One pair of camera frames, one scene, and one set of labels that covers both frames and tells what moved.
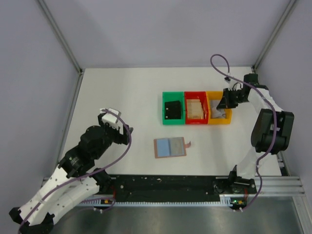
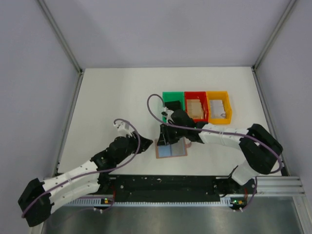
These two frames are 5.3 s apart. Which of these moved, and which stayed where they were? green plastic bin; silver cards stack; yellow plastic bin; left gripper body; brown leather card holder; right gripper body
Moved: left gripper body; right gripper body
Stayed: yellow plastic bin; brown leather card holder; green plastic bin; silver cards stack
